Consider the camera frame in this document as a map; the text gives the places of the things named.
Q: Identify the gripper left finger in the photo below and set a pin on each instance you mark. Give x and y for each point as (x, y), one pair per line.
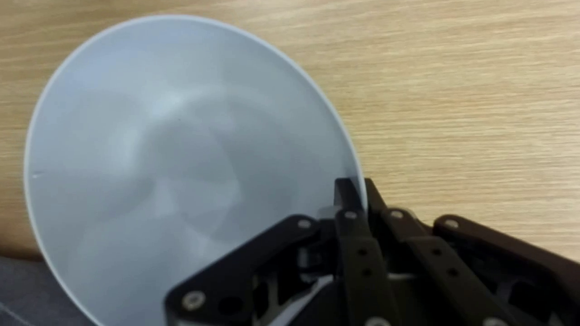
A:
(253, 267)

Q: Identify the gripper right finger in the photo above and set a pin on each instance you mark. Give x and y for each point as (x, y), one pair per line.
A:
(476, 253)

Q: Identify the light blue plastic bowl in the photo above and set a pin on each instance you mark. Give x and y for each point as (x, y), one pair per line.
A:
(181, 172)

